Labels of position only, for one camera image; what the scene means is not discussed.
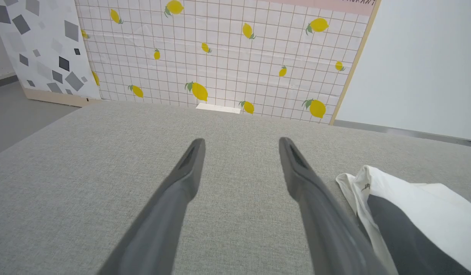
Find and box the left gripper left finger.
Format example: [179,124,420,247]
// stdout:
[98,138,206,275]

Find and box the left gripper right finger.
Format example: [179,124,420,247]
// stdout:
[278,137,389,275]

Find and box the grey fabric sofa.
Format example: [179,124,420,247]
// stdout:
[0,101,471,275]

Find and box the white box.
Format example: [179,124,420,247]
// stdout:
[195,102,242,114]

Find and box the lemon print grid partition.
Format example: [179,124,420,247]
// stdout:
[74,0,382,125]

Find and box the grey geometric print panel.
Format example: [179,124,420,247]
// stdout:
[0,0,102,108]

